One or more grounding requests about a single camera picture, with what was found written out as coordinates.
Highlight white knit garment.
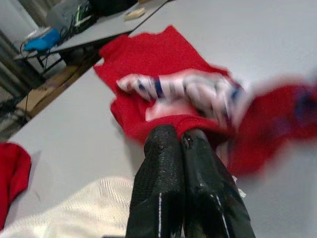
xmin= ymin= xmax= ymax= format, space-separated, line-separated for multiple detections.
xmin=0 ymin=176 xmax=139 ymax=238

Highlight red shirt striped collar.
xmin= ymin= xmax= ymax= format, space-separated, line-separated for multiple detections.
xmin=93 ymin=26 xmax=317 ymax=177

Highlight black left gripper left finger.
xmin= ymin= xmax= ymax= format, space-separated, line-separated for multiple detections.
xmin=126 ymin=125 xmax=185 ymax=238

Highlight grey patterned curtain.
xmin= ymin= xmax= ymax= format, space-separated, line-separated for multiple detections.
xmin=0 ymin=29 xmax=48 ymax=100

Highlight grey plastic case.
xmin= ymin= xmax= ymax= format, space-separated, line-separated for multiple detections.
xmin=46 ymin=1 xmax=77 ymax=28

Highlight brown cardboard box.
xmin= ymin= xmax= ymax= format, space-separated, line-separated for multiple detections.
xmin=14 ymin=63 xmax=82 ymax=117

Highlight red jacket white stripes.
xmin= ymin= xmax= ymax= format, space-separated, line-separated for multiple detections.
xmin=0 ymin=142 xmax=32 ymax=225

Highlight beige block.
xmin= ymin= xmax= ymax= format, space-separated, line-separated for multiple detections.
xmin=123 ymin=7 xmax=147 ymax=22

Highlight blue plastic device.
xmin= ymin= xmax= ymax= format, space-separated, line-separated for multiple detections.
xmin=23 ymin=28 xmax=61 ymax=52

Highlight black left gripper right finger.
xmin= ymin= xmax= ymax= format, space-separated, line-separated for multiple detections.
xmin=182 ymin=128 xmax=257 ymax=238

